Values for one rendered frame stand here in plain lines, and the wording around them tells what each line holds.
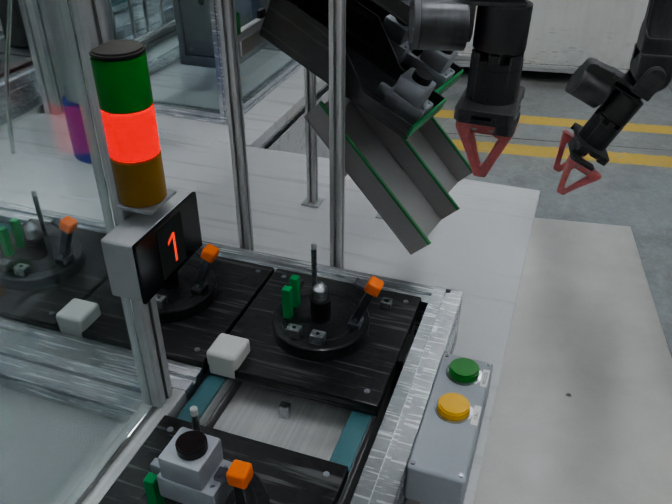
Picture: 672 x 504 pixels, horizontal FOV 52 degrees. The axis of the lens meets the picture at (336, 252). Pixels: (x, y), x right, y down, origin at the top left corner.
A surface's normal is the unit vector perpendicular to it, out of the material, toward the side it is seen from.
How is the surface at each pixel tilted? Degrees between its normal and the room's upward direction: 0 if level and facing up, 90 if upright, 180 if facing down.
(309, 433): 0
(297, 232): 0
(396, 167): 45
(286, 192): 0
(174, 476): 90
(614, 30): 90
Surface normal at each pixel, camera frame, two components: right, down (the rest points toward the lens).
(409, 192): 0.61, -0.40
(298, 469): 0.00, -0.84
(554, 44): -0.19, 0.53
